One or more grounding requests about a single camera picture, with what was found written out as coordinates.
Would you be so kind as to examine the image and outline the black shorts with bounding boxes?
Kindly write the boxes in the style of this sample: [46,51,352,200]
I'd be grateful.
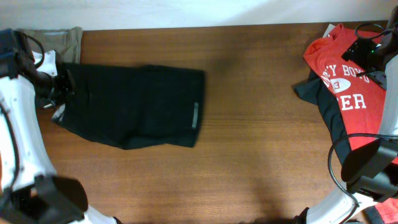
[52,63,205,150]

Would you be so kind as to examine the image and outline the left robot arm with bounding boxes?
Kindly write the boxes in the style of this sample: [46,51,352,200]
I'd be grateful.
[1,29,120,224]

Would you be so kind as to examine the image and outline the white paper tag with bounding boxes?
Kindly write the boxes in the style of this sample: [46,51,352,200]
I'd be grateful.
[323,24,335,38]

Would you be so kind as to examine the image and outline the red printed t-shirt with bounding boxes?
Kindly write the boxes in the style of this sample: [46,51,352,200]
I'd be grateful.
[303,23,398,224]

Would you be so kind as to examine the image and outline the folded khaki shorts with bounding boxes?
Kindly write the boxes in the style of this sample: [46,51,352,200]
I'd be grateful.
[18,27,83,63]

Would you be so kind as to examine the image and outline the black garment under t-shirt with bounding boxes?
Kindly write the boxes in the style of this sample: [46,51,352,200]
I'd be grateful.
[294,70,352,166]

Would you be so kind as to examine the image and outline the right black cable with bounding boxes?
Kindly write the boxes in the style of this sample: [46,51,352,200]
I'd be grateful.
[327,22,398,224]

